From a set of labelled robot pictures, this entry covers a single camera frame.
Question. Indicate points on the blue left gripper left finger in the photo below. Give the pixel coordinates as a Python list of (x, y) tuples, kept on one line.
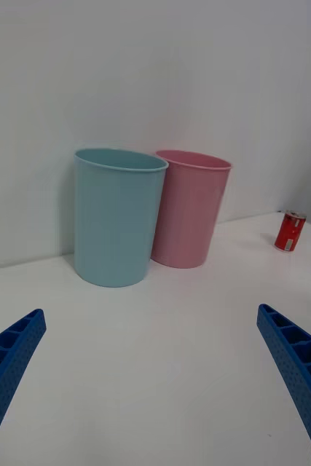
[(6, 367)]

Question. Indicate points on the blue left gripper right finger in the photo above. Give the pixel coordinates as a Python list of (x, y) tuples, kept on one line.
[(301, 367)]

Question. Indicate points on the red drink can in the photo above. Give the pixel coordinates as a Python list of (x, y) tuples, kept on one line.
[(290, 231)]

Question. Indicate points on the pale blue plastic bin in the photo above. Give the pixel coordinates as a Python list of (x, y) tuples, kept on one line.
[(111, 225)]

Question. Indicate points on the pink plastic bin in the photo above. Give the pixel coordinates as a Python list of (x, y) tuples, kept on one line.
[(188, 218)]

